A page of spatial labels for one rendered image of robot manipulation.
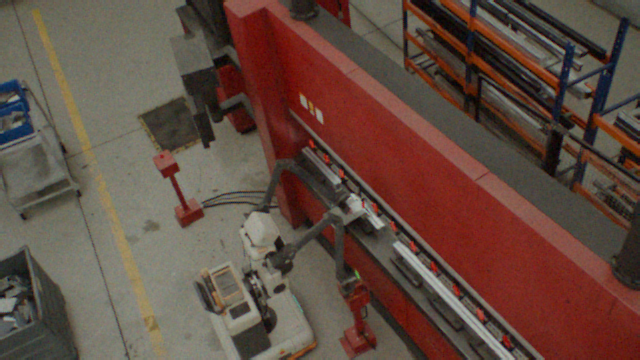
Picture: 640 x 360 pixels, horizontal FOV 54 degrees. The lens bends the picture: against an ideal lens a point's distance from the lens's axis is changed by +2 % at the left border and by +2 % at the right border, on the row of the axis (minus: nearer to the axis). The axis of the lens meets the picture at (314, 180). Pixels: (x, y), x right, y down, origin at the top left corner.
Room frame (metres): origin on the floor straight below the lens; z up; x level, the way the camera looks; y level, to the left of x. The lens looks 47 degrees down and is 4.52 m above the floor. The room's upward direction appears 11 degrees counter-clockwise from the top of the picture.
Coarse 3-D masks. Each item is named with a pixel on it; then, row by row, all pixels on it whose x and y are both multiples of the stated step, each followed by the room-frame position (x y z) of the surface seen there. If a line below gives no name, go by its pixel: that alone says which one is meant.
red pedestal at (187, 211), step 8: (160, 152) 4.12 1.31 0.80; (168, 152) 4.11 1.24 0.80; (160, 160) 4.03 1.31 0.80; (168, 160) 4.01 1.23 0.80; (160, 168) 3.92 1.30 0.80; (168, 168) 3.93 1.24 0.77; (176, 168) 3.96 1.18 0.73; (168, 176) 3.92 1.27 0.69; (176, 184) 4.01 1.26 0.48; (176, 192) 4.00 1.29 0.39; (184, 200) 4.01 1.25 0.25; (192, 200) 4.11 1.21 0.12; (176, 208) 4.05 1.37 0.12; (184, 208) 4.00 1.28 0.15; (192, 208) 4.01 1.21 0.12; (200, 208) 4.00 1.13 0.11; (176, 216) 4.05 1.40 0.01; (184, 216) 3.93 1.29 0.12; (192, 216) 3.96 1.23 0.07; (200, 216) 3.98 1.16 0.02; (184, 224) 3.91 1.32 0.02
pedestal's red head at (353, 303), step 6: (360, 276) 2.42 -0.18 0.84; (360, 282) 2.40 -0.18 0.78; (360, 288) 2.38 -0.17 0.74; (354, 294) 2.36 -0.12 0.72; (360, 294) 2.33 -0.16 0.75; (366, 294) 2.29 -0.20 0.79; (348, 300) 2.33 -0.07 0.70; (354, 300) 2.27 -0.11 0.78; (360, 300) 2.28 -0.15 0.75; (366, 300) 2.29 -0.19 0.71; (348, 306) 2.28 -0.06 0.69; (354, 306) 2.27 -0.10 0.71; (360, 306) 2.28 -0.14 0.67
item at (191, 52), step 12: (180, 36) 4.08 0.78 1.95; (192, 36) 4.05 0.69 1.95; (180, 48) 3.92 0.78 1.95; (192, 48) 3.90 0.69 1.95; (204, 48) 3.87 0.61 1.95; (180, 60) 3.78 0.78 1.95; (192, 60) 3.75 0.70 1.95; (204, 60) 3.72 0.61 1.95; (180, 72) 3.64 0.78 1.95; (192, 72) 3.61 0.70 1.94; (204, 72) 3.63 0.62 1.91; (192, 84) 3.61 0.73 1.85; (204, 84) 3.62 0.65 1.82; (216, 84) 3.64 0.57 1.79; (204, 96) 4.00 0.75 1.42; (216, 96) 4.04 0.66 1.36; (216, 108) 4.02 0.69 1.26; (216, 120) 4.01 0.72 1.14
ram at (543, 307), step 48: (288, 48) 3.50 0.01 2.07; (288, 96) 3.66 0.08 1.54; (336, 96) 2.98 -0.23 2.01; (336, 144) 3.06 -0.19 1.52; (384, 144) 2.53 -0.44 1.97; (384, 192) 2.56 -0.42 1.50; (432, 192) 2.14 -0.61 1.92; (432, 240) 2.14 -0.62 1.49; (480, 240) 1.80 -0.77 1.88; (480, 288) 1.77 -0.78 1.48; (528, 288) 1.51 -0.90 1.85; (576, 288) 1.31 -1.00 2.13; (528, 336) 1.45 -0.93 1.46; (576, 336) 1.25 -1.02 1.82; (624, 336) 1.09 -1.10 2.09
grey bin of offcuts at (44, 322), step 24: (0, 264) 3.32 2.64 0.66; (24, 264) 3.38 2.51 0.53; (0, 288) 3.16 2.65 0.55; (24, 288) 3.10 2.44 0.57; (48, 288) 3.19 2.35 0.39; (0, 312) 2.92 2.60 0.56; (24, 312) 2.88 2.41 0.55; (48, 312) 2.85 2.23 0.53; (0, 336) 2.60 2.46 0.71; (24, 336) 2.63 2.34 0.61; (48, 336) 2.67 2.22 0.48
